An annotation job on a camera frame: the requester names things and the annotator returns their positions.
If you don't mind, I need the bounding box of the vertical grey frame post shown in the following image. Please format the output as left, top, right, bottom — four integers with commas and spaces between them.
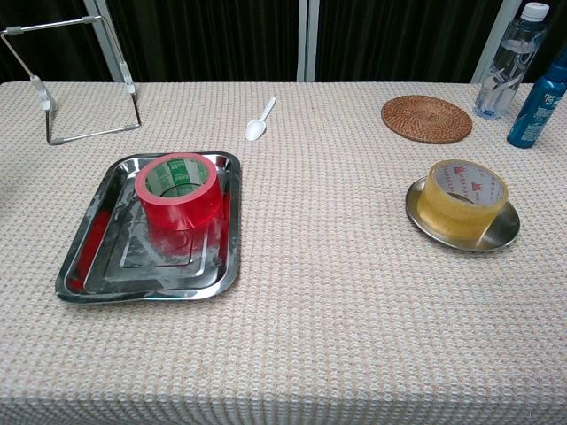
296, 0, 320, 83

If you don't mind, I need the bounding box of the yellow transparent tape roll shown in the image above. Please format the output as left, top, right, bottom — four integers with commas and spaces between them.
418, 158, 510, 240

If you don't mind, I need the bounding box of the rectangular stainless steel tray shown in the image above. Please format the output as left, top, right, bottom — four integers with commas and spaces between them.
55, 151, 243, 305

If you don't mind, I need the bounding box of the white plastic spoon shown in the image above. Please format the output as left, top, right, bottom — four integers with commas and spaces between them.
245, 97, 277, 143

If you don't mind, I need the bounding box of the round stainless steel dish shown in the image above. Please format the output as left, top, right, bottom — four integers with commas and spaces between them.
405, 176, 522, 253

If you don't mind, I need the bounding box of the clear plastic water bottle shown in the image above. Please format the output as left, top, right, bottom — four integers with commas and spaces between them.
472, 1, 551, 121

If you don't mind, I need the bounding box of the blue plastic bottle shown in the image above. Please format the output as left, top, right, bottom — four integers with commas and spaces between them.
506, 52, 567, 149

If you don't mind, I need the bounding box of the round woven rattan coaster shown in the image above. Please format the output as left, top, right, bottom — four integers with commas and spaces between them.
381, 94, 473, 145

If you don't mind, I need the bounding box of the black curtain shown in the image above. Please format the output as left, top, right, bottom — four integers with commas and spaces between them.
0, 0, 567, 84

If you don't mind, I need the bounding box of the slanted grey frame post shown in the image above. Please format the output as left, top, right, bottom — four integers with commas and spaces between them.
83, 0, 130, 84
470, 0, 524, 85

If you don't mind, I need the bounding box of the beige woven tablecloth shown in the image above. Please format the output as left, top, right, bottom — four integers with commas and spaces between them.
0, 81, 567, 425

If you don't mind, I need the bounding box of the metal wire stand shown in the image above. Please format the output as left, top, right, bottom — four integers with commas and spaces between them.
0, 14, 143, 146

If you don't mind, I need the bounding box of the red tape roll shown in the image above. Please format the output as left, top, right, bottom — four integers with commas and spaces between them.
134, 152, 223, 231

